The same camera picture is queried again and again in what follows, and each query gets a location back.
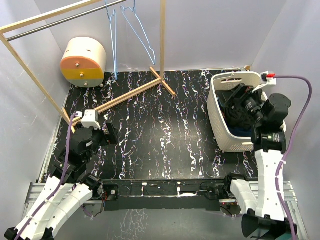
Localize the purple cable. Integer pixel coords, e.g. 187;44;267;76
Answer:
273;74;313;240
13;113;81;240

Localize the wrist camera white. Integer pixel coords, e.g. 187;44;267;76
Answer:
252;71;277;93
75;109;101;130

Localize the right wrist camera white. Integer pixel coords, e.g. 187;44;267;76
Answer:
252;71;277;93

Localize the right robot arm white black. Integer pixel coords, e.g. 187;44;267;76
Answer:
217;83;297;240

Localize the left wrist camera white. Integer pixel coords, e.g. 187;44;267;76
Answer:
75;109;101;130

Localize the wooden clothes rack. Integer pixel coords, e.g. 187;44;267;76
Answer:
0;0;251;133

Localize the light blue hanger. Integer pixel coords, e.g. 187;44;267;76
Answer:
120;0;157;65
104;0;118;80

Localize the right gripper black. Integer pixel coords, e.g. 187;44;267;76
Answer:
215;83;266;124

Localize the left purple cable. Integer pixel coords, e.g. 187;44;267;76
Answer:
13;113;81;240

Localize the navy blue t shirt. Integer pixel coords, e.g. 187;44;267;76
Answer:
228;127;252;138

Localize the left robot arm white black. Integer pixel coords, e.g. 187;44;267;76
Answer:
4;122;119;240

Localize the black graphic t shirt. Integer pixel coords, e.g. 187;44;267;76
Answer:
215;90;254;129

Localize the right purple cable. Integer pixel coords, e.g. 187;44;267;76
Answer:
273;74;313;240

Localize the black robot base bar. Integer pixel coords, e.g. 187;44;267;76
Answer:
99;176;240;211

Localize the cream laundry basket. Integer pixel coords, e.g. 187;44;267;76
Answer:
207;71;292;154

